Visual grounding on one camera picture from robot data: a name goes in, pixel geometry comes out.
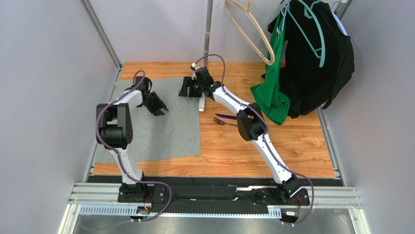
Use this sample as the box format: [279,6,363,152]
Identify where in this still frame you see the green shirt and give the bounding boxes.
[251,14,290,125]

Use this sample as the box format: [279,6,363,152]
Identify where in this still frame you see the metal stand pole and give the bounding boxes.
[202,0,214,66]

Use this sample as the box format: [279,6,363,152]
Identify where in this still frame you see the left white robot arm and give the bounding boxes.
[95,76,168,200]

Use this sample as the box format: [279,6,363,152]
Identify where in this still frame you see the purple cable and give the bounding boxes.
[194,54,315,226]
[94,69,173,223]

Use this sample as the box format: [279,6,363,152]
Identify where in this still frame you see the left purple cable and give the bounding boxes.
[94,69,173,223]

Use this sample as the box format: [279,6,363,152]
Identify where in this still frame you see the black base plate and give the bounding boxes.
[87,175,310,215]

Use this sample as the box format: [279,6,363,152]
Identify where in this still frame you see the black shirt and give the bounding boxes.
[279,0,355,118]

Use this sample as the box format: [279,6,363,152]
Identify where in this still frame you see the beige clothes hanger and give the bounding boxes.
[225,0,276,65]

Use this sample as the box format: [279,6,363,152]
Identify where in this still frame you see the grey cloth napkin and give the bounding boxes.
[94,76,202,164]

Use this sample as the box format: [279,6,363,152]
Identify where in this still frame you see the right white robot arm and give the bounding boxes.
[179,63,309,203]

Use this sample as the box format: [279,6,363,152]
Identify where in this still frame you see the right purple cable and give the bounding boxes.
[194,54,315,226]

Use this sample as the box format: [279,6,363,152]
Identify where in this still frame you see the teal clothes hanger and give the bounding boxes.
[281,0,326,68]

